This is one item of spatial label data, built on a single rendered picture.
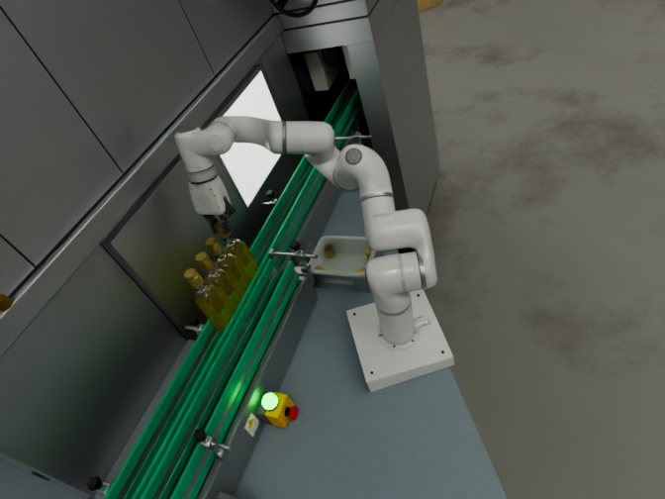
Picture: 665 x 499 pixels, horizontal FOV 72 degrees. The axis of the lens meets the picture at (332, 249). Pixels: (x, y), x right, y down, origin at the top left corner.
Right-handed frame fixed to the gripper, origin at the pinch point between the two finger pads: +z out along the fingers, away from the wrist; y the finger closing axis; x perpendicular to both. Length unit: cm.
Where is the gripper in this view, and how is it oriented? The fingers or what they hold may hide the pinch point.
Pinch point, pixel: (220, 226)
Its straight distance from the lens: 135.6
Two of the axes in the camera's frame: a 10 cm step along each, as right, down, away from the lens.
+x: 4.0, -5.3, 7.5
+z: 1.8, 8.4, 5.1
